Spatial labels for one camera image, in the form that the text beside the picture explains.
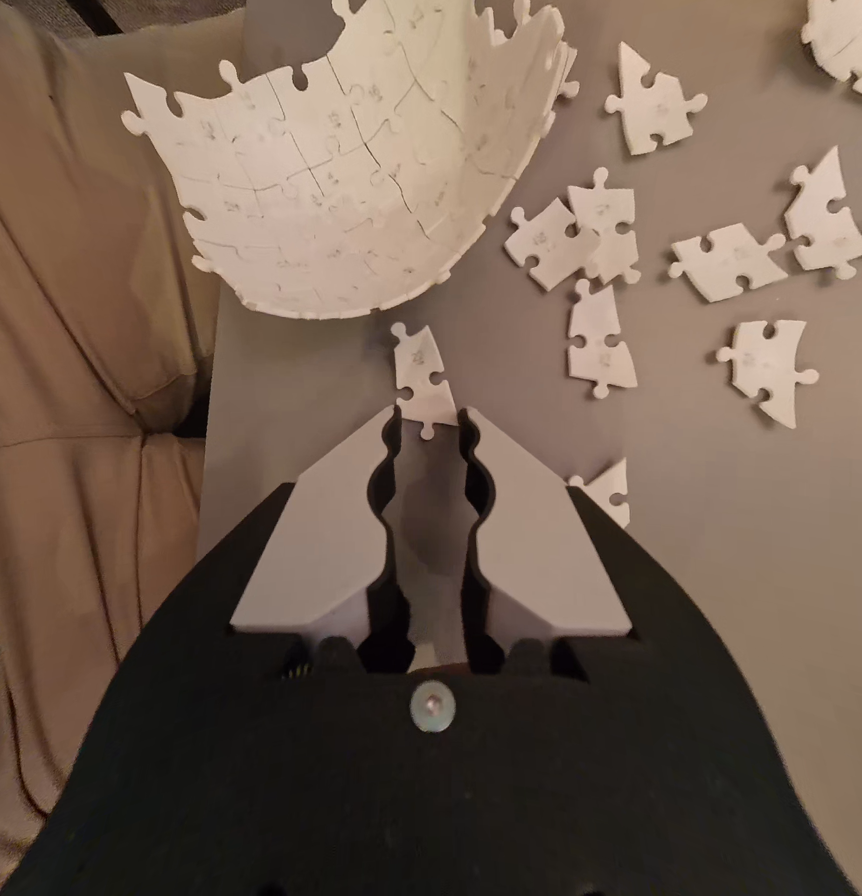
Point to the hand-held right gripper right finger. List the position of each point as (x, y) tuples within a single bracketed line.
[(543, 560)]

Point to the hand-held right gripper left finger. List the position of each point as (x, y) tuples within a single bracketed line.
[(319, 560)]

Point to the single white puzzle piece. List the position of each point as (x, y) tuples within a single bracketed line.
[(420, 364)]

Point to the white puzzle pieces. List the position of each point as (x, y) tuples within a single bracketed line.
[(725, 262)]

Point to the partly built white puzzle ball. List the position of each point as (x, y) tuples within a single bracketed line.
[(333, 196)]

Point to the joined white puzzle strip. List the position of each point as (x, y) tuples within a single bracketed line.
[(844, 42)]

